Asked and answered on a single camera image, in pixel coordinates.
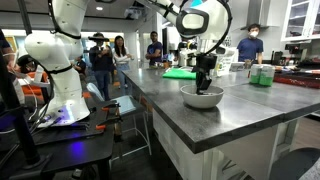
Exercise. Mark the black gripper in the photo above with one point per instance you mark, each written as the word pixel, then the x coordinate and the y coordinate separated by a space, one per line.
pixel 206 62

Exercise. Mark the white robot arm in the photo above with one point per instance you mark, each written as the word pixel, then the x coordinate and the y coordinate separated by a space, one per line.
pixel 65 83

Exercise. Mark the white round bowl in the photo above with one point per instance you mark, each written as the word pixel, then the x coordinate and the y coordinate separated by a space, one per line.
pixel 201 98

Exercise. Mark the green cloth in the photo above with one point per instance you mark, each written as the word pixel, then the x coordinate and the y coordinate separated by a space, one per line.
pixel 180 74

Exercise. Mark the white printed bag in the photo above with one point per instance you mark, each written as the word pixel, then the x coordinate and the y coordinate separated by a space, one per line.
pixel 226 63

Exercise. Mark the man in dark blue shirt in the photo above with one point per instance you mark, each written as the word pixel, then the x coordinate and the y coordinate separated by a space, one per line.
pixel 154 50

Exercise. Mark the man with face mask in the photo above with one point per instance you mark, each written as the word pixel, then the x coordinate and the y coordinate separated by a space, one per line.
pixel 250 46

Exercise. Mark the black coffee machine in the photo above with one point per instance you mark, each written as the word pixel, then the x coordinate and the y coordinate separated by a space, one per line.
pixel 276 57

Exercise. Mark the white stool chair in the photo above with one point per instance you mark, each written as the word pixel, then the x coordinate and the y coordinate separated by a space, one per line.
pixel 125 105

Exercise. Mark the woman in white top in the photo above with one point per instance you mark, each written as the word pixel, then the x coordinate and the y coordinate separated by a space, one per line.
pixel 122 58

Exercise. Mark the steel range hood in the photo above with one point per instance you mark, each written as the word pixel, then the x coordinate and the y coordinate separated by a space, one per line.
pixel 256 13

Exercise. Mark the red tray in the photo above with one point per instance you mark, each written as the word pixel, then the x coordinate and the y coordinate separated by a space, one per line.
pixel 295 80

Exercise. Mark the ceiling projector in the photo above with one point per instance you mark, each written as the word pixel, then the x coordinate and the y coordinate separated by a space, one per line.
pixel 133 12

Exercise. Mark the person with black hat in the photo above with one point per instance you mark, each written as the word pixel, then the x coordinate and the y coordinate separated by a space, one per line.
pixel 101 65

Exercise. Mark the black robot table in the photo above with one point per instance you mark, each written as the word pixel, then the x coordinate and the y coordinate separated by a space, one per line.
pixel 76 146

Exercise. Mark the orange chair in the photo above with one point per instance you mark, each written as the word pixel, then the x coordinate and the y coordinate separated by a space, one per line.
pixel 31 88

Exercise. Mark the black tripod stand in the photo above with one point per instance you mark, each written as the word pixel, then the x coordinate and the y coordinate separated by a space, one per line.
pixel 15 110

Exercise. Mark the white glass wall cabinet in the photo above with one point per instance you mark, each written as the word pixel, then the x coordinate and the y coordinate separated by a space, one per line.
pixel 301 18

